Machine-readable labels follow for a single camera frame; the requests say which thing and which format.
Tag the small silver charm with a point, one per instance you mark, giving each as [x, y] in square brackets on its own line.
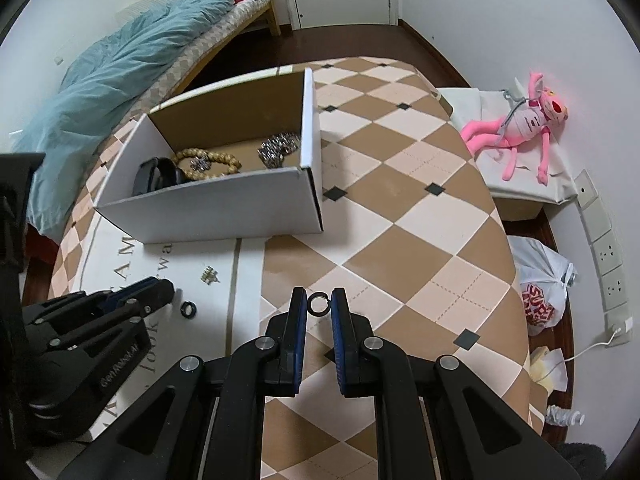
[199, 162]

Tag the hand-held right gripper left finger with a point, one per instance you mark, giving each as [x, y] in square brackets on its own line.
[299, 330]

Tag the white fabric cover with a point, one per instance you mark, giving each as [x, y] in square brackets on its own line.
[475, 105]

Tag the crumpled white paper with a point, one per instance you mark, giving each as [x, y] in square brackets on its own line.
[550, 367]

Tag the clear plastic bottle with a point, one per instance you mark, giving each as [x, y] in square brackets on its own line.
[565, 417]

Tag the white plastic bag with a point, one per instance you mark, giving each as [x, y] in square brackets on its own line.
[540, 270]

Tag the checkered tablecloth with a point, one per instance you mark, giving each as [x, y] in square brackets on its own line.
[400, 210]

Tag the pink plush toy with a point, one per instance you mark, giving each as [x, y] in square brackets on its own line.
[525, 122]

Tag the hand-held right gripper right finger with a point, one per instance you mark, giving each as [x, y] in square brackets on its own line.
[339, 330]

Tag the dark fuzzy cloth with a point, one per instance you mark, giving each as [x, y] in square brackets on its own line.
[582, 462]

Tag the white cardboard box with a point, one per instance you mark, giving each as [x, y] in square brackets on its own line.
[225, 210]

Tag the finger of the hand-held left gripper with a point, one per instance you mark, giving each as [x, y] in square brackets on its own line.
[112, 322]
[150, 292]

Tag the black wristband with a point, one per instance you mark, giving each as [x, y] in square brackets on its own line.
[150, 176]

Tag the blue duvet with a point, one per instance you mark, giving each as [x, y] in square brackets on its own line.
[125, 65]

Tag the bed with patterned mattress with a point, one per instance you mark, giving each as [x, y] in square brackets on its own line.
[220, 35]

